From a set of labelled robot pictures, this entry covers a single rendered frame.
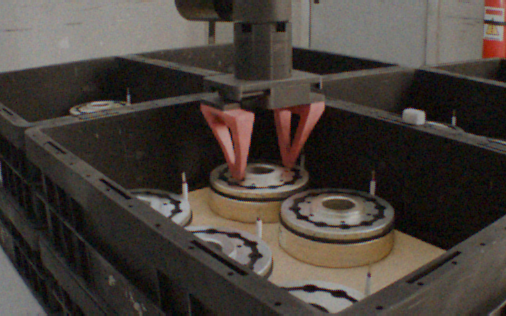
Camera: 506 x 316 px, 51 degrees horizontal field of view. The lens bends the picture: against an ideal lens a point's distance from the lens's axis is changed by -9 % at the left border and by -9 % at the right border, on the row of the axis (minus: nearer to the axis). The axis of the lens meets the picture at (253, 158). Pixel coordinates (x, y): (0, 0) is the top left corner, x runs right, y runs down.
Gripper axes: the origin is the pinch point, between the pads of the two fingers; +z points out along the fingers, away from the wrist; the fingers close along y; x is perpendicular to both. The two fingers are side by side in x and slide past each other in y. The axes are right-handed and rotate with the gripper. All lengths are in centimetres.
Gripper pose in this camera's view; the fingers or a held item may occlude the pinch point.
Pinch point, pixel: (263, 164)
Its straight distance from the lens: 58.6
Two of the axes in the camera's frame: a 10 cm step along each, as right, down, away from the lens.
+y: -8.3, 1.7, -5.2
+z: 0.1, 9.5, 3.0
